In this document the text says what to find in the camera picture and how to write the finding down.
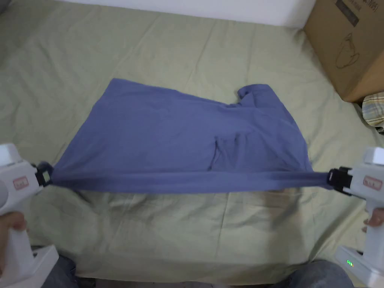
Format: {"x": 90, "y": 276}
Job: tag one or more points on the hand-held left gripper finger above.
{"x": 46, "y": 177}

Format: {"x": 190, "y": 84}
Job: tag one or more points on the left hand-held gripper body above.
{"x": 15, "y": 180}

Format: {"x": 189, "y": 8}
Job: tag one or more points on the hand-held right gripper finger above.
{"x": 334, "y": 176}

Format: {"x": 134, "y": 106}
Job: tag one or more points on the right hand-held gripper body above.
{"x": 370, "y": 183}

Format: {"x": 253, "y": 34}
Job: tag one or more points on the dark blue shirt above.
{"x": 168, "y": 141}

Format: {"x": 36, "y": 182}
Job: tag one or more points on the person's right hand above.
{"x": 375, "y": 222}

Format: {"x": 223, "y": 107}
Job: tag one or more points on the person's left hand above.
{"x": 12, "y": 223}

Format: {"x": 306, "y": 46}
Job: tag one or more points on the plaid cloth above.
{"x": 374, "y": 111}

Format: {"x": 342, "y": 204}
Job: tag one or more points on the person's legs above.
{"x": 318, "y": 276}

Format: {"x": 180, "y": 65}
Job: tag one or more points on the bed with pale green sheet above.
{"x": 156, "y": 234}

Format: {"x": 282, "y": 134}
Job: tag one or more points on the brown cardboard carton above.
{"x": 348, "y": 45}

